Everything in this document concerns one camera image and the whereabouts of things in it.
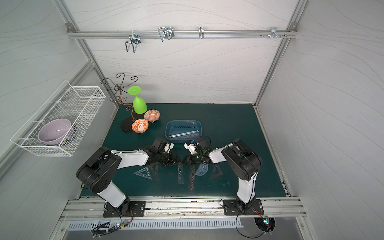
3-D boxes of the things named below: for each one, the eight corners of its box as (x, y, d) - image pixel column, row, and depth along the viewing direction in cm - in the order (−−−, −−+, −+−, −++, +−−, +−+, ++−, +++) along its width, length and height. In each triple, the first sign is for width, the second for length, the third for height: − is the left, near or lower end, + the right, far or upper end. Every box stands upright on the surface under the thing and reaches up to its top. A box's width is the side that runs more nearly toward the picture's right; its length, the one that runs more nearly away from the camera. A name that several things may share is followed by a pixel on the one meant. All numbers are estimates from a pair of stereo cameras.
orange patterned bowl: (131, 133, 103) (130, 130, 100) (135, 121, 110) (134, 118, 107) (147, 133, 103) (145, 130, 101) (150, 121, 110) (149, 118, 107)
